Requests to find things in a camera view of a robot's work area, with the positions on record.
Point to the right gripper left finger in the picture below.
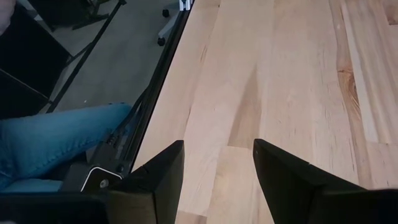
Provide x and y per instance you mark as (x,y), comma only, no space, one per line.
(164,177)

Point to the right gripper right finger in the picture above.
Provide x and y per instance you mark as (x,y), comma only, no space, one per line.
(280,177)

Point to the person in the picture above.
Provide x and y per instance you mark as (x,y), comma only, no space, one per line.
(46,140)

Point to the white caster chair base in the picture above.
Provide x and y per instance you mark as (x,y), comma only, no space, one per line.
(169,26)

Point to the black floor stand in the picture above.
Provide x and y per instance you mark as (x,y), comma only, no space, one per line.
(93,40)

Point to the black flat board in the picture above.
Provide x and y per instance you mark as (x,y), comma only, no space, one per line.
(28,56)

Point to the black table-level camera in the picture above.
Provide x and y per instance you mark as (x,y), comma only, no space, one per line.
(96,180)

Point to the silver bracket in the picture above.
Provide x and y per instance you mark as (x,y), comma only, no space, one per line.
(185,3)

